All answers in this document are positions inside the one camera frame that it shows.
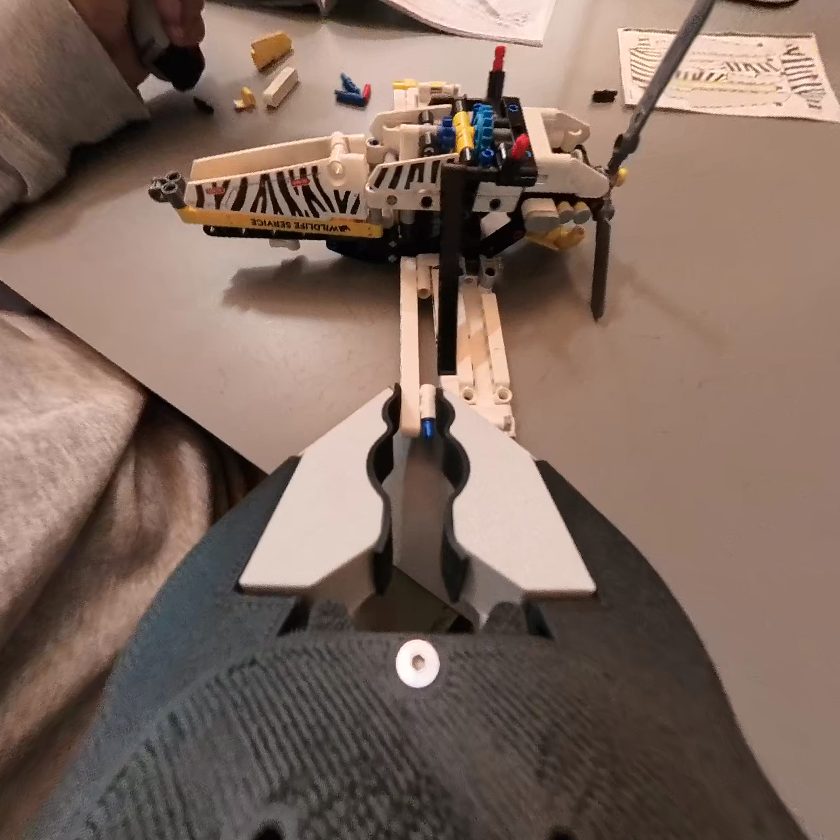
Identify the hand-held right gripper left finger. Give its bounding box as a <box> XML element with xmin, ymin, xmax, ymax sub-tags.
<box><xmin>238</xmin><ymin>385</ymin><xmax>404</xmax><ymax>608</ymax></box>

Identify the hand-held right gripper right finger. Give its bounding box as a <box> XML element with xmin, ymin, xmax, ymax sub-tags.
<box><xmin>433</xmin><ymin>388</ymin><xmax>598</xmax><ymax>632</ymax></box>

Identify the zebra striped lego helicopter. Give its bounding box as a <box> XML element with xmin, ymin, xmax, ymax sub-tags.
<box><xmin>150</xmin><ymin>0</ymin><xmax>718</xmax><ymax>376</ymax></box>

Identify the person's left forearm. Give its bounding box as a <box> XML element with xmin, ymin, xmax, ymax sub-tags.
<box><xmin>0</xmin><ymin>0</ymin><xmax>153</xmax><ymax>221</ymax></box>

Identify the yellow lego panel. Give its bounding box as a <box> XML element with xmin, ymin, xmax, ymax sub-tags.
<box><xmin>251</xmin><ymin>31</ymin><xmax>294</xmax><ymax>70</ymax></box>

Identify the white lego beam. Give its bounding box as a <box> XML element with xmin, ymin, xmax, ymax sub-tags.
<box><xmin>264</xmin><ymin>67</ymin><xmax>300</xmax><ymax>110</ymax></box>

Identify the lego instruction booklet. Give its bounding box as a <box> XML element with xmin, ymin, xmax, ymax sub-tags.
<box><xmin>318</xmin><ymin>0</ymin><xmax>559</xmax><ymax>48</ymax></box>

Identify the person's left hand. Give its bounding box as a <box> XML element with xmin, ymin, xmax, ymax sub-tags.
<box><xmin>73</xmin><ymin>0</ymin><xmax>207</xmax><ymax>86</ymax></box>

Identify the zebra sticker sheet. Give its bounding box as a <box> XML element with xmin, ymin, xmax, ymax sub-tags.
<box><xmin>618</xmin><ymin>28</ymin><xmax>824</xmax><ymax>122</ymax></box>

